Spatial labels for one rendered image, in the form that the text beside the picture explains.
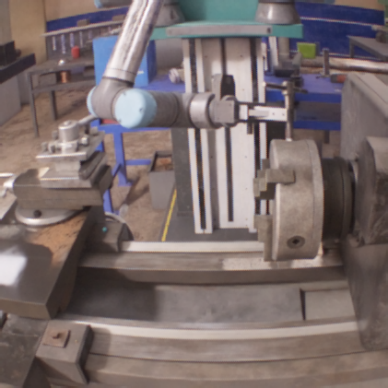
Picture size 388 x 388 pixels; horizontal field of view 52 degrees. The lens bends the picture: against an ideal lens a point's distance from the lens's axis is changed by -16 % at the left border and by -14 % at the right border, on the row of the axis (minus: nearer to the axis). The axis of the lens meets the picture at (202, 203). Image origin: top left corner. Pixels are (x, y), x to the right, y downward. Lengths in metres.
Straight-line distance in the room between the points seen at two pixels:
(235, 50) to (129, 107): 1.03
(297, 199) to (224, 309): 0.48
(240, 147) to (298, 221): 1.28
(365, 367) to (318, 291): 0.43
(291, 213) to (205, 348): 0.34
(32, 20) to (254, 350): 8.18
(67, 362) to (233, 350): 0.36
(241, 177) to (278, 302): 1.03
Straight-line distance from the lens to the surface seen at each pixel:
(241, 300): 1.23
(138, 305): 1.25
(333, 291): 1.29
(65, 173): 1.23
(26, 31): 8.79
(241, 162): 2.11
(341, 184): 0.88
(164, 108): 1.00
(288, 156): 0.86
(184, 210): 2.37
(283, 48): 7.78
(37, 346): 0.98
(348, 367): 0.94
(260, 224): 0.94
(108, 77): 1.09
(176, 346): 0.97
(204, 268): 1.17
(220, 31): 1.69
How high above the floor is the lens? 1.55
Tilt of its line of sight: 29 degrees down
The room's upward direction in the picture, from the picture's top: 4 degrees counter-clockwise
